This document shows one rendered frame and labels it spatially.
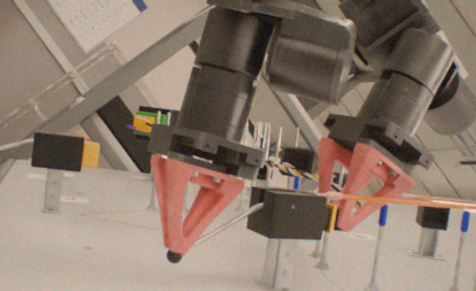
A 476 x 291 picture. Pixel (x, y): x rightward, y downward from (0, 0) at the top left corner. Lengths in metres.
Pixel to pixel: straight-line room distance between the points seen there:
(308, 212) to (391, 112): 0.12
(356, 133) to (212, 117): 0.15
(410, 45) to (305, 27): 0.15
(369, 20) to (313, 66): 0.19
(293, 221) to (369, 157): 0.09
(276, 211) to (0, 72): 7.82
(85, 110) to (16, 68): 6.82
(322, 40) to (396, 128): 0.12
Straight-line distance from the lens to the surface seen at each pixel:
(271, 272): 0.63
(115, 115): 1.58
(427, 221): 0.92
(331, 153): 0.66
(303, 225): 0.61
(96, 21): 8.32
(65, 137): 0.87
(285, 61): 0.55
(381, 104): 0.65
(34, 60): 8.32
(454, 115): 0.73
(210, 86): 0.56
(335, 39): 0.55
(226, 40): 0.56
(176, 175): 0.54
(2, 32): 8.43
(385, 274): 0.78
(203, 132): 0.52
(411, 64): 0.67
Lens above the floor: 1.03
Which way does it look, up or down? 9 degrees up
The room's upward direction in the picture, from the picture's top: 53 degrees clockwise
